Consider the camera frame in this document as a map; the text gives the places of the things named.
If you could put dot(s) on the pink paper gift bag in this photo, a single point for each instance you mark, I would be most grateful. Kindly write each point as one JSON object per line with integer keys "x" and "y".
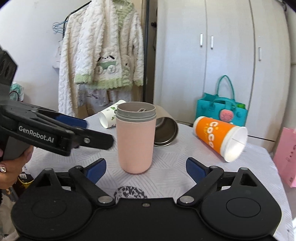
{"x": 284, "y": 157}

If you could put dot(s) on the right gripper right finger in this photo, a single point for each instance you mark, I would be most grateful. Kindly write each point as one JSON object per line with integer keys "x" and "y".
{"x": 206, "y": 179}

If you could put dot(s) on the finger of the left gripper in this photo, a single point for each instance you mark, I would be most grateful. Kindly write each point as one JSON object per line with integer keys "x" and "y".
{"x": 92, "y": 139}
{"x": 52, "y": 117}

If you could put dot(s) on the grey three-door wardrobe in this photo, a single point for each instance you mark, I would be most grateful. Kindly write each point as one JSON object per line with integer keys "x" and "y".
{"x": 237, "y": 49}

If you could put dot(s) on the black clothes rack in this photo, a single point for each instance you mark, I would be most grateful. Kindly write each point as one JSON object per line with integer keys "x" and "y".
{"x": 145, "y": 12}

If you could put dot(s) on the orange coco paper cup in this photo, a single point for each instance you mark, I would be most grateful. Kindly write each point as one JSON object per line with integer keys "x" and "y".
{"x": 226, "y": 139}

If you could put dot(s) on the beige steel-lined cup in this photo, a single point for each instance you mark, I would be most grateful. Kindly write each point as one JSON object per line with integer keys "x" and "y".
{"x": 166, "y": 128}

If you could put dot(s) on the white fluffy green-trim cardigan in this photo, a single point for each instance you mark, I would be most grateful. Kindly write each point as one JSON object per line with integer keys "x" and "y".
{"x": 102, "y": 58}

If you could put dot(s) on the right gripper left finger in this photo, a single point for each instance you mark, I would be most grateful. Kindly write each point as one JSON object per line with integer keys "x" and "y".
{"x": 85, "y": 180}

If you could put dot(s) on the teal felt handbag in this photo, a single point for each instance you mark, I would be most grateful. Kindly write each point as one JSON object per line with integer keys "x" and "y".
{"x": 222, "y": 108}

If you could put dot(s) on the person left hand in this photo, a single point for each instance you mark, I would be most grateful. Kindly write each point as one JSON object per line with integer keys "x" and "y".
{"x": 10, "y": 169}

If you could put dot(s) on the pink tumbler grey lid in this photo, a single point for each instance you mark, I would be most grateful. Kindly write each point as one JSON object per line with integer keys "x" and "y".
{"x": 135, "y": 129}

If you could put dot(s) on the white patterned tablecloth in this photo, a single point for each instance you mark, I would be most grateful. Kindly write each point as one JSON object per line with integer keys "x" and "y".
{"x": 167, "y": 176}

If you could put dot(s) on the white green-print paper cup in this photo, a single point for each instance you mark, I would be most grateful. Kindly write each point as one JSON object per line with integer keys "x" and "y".
{"x": 107, "y": 117}

